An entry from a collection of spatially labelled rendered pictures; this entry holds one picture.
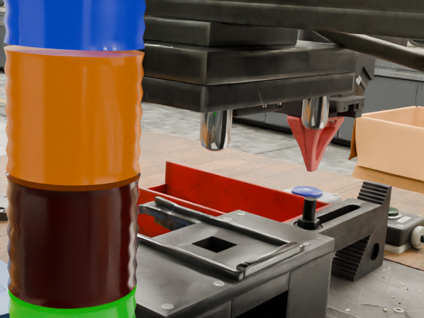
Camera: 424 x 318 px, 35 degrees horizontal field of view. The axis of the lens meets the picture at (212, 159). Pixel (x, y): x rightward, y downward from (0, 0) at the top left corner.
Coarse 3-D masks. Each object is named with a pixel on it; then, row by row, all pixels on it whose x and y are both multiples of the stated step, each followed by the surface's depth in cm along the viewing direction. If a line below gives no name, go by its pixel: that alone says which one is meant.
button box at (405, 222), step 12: (396, 216) 79; (408, 216) 80; (420, 216) 80; (396, 228) 76; (408, 228) 77; (420, 228) 77; (396, 240) 76; (408, 240) 78; (420, 240) 78; (396, 252) 77
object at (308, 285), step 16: (288, 272) 50; (304, 272) 52; (320, 272) 54; (256, 288) 47; (272, 288) 49; (288, 288) 51; (304, 288) 53; (320, 288) 55; (224, 304) 44; (240, 304) 46; (256, 304) 48; (272, 304) 52; (288, 304) 51; (304, 304) 53; (320, 304) 55
